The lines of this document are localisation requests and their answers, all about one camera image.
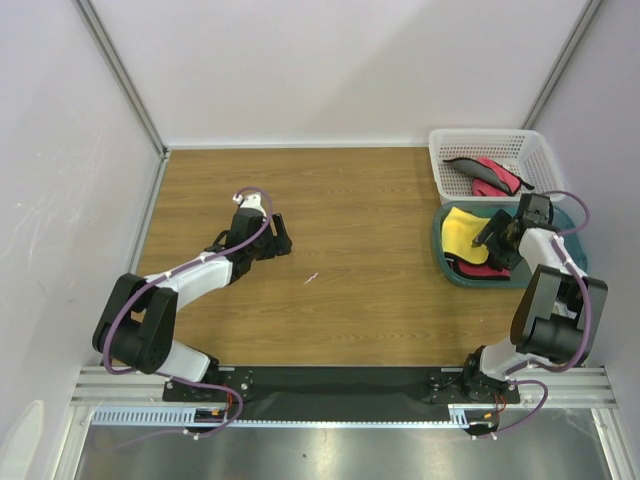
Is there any pink and black towel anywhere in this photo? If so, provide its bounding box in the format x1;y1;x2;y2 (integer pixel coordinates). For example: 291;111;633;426
445;253;511;281

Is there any yellow and black towel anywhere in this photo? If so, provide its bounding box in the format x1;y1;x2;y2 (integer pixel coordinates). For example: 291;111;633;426
441;207;489;265

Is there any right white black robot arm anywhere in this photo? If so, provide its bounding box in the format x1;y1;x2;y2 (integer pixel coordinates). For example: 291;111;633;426
459;192;608;403

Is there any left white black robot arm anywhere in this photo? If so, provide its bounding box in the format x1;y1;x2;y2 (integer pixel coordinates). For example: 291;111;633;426
92;207;293;400

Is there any teal transparent plastic tray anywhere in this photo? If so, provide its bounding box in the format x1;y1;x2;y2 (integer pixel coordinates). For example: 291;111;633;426
431;201;588;289

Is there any white perforated plastic basket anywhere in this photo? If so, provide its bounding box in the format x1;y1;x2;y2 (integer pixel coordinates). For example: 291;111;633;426
428;128;565;204

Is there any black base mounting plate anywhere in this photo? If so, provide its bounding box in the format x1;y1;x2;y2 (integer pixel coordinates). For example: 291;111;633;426
162;365;522;423

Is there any white object at left edge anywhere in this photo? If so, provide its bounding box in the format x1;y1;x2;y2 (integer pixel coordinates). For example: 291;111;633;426
1;400;45;480

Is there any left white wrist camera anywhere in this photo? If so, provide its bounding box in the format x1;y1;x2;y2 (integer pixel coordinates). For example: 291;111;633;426
232;192;266;216

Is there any right grey cable duct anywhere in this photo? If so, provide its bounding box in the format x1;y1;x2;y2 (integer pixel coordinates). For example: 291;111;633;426
448;404;500;429

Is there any grey cable duct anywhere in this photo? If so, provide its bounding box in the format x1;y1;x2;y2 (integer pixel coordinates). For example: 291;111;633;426
448;404;500;429
92;406;228;427

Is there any left grey cable duct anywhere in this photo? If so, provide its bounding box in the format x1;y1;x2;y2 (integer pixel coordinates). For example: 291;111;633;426
92;406;228;427

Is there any aluminium frame rail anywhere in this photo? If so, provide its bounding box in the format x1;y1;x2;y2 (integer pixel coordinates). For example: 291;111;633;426
71;367;617;409

